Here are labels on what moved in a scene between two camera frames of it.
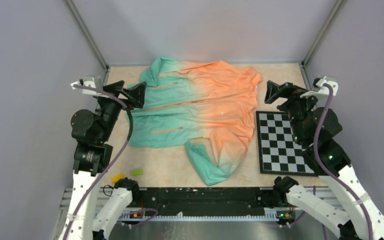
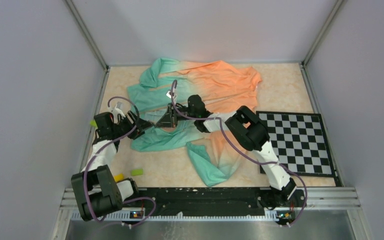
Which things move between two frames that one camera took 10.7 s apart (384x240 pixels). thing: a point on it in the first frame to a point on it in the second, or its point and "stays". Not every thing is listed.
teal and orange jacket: (209, 107) stays
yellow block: (115, 179) stays
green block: (137, 172) stays
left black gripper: (136, 94) to (141, 124)
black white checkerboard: (279, 153) stays
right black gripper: (286, 90) to (168, 120)
